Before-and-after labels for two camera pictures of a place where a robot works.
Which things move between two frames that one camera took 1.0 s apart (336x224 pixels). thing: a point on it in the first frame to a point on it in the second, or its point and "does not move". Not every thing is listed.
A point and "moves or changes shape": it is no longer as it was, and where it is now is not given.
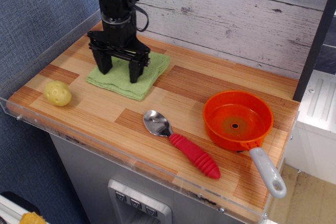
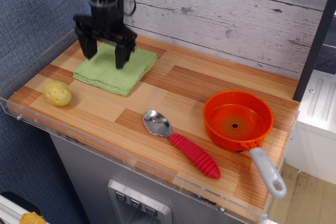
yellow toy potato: (58, 93) does not move
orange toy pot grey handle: (237, 120) does not move
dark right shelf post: (318, 40) does not move
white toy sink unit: (311, 147) does not move
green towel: (118, 81) moves or changes shape
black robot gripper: (121, 41) to (106, 23)
